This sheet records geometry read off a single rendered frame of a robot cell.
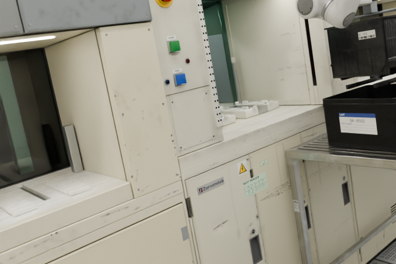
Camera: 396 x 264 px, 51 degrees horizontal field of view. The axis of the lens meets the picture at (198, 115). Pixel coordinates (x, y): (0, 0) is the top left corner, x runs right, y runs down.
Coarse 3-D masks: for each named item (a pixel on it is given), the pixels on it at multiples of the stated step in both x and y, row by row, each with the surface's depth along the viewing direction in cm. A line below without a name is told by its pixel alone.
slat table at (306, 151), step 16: (304, 144) 156; (320, 144) 153; (288, 160) 153; (320, 160) 142; (336, 160) 137; (352, 160) 132; (368, 160) 128; (384, 160) 124; (304, 208) 156; (304, 224) 156; (384, 224) 195; (304, 240) 156; (368, 240) 186; (304, 256) 158
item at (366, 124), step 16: (336, 96) 151; (352, 96) 156; (368, 96) 161; (384, 96) 156; (336, 112) 143; (352, 112) 137; (368, 112) 132; (384, 112) 128; (336, 128) 144; (352, 128) 139; (368, 128) 134; (384, 128) 129; (336, 144) 146; (352, 144) 140; (368, 144) 135; (384, 144) 130
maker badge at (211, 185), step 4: (216, 180) 135; (220, 180) 136; (204, 184) 132; (208, 184) 132; (212, 184) 134; (216, 184) 135; (220, 184) 136; (200, 188) 130; (204, 188) 132; (208, 188) 132; (212, 188) 134; (200, 192) 130
